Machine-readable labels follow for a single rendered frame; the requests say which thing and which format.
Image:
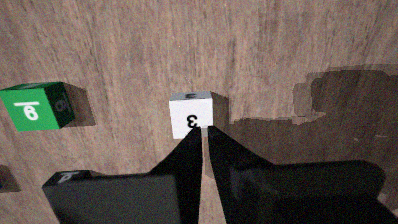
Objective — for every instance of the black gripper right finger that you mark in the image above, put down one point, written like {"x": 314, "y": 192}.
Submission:
{"x": 249, "y": 185}

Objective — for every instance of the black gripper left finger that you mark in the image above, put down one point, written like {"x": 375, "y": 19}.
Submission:
{"x": 168, "y": 194}

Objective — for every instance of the green block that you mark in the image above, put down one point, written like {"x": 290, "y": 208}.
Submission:
{"x": 38, "y": 106}

